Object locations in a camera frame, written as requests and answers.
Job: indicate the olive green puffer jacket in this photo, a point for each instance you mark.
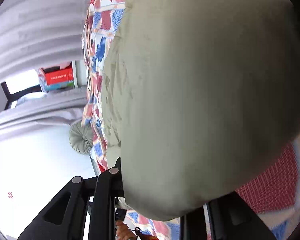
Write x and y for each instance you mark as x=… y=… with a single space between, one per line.
x=199 y=97

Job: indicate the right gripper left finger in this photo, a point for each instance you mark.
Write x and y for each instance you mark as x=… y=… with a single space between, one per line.
x=65 y=215

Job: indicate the grey curtain panel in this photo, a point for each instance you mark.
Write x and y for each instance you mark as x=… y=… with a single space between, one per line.
x=40 y=33
x=55 y=109

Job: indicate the teal box on windowsill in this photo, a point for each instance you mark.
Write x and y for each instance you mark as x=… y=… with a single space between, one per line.
x=47 y=88

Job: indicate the grey curtain left panel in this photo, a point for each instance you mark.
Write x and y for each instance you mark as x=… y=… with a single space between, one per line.
x=55 y=109

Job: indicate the leaf patterned patchwork bedspread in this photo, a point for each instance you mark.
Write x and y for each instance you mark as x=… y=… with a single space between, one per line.
x=274 y=194

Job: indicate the red box on windowsill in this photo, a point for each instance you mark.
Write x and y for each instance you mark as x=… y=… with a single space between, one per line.
x=59 y=76

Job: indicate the grey curtain right panel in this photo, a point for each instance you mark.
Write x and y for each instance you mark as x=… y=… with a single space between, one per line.
x=40 y=33

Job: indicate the round grey-green pleated cushion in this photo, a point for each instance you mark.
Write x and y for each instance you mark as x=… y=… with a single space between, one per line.
x=81 y=138

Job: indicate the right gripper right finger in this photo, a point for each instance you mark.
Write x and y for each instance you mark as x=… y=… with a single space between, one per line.
x=230 y=217

